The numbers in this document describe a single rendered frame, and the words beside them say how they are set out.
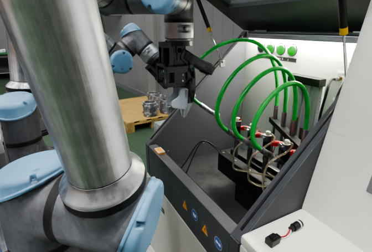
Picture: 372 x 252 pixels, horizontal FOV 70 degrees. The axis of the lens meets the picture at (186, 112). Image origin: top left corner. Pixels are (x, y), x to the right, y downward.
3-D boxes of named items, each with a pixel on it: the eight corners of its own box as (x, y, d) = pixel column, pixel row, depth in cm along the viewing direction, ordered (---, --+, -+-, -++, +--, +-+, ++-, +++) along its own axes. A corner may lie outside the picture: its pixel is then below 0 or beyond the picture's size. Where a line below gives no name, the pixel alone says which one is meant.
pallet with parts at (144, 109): (183, 122, 430) (183, 99, 418) (129, 134, 379) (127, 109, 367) (145, 103, 536) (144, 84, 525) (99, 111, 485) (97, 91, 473)
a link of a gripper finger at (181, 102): (168, 119, 74) (168, 87, 71) (187, 116, 76) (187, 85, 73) (173, 122, 71) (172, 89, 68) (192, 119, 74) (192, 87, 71)
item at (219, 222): (149, 175, 127) (148, 145, 122) (158, 173, 129) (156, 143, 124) (226, 279, 75) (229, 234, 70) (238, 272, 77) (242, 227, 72)
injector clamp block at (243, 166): (216, 184, 113) (218, 152, 108) (235, 178, 118) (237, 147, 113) (277, 237, 85) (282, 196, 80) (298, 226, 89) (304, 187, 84)
